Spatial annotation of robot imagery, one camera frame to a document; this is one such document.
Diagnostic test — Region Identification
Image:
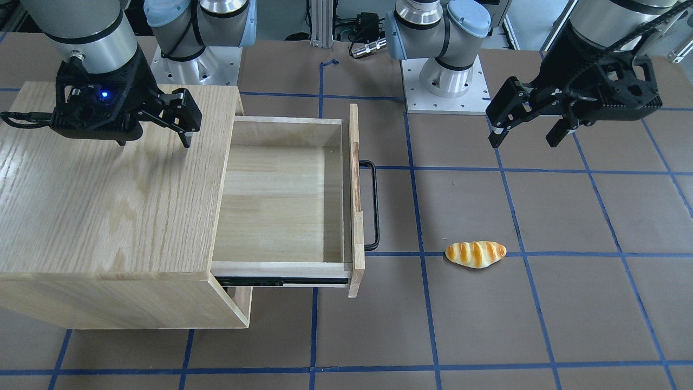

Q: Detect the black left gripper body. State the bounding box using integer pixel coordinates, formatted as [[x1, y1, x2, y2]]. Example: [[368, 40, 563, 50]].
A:
[[534, 24, 613, 118]]

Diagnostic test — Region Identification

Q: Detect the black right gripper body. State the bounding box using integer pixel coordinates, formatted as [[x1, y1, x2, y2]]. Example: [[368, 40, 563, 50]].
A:
[[55, 51, 162, 115]]

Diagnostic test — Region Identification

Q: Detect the wooden drawer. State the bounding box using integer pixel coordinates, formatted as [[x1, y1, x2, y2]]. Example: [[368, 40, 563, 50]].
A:
[[224, 286, 253, 328], [211, 104, 365, 298]]

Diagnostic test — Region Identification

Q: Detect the black metal drawer handle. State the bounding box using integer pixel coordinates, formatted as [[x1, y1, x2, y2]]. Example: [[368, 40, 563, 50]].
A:
[[359, 159, 381, 252]]

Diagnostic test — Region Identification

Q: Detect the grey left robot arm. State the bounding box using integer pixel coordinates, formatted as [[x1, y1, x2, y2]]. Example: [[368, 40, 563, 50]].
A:
[[384, 1, 691, 148]]

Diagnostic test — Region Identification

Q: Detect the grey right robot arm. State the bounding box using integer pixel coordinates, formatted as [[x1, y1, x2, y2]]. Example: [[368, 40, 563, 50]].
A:
[[2, 1, 257, 148]]

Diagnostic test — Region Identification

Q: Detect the light wooden drawer cabinet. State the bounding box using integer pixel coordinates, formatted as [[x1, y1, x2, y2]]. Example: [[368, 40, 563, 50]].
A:
[[1, 86, 244, 330]]

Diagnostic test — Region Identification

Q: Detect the toy bread roll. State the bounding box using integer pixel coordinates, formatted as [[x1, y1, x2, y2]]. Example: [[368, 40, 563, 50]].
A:
[[444, 241, 507, 269]]

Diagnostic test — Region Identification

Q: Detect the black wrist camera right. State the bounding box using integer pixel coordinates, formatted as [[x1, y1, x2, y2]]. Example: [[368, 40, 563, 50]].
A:
[[49, 82, 143, 146]]

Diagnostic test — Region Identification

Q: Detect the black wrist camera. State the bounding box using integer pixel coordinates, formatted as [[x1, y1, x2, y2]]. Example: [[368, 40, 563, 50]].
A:
[[571, 53, 663, 124], [49, 82, 143, 146]]

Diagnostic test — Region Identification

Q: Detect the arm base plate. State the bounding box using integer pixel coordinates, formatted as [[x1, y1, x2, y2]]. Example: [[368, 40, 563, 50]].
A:
[[151, 47, 243, 86], [400, 57, 491, 115]]

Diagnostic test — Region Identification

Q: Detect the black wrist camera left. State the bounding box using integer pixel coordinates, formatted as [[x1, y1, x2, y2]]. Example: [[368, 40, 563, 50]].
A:
[[571, 53, 663, 124]]

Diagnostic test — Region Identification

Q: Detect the aluminium frame post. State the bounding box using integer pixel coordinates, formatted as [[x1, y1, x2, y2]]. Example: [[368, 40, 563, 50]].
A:
[[309, 1, 336, 49]]

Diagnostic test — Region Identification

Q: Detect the black cable bundle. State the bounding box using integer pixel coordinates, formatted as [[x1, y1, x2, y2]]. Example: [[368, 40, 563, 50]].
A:
[[333, 11, 388, 57]]

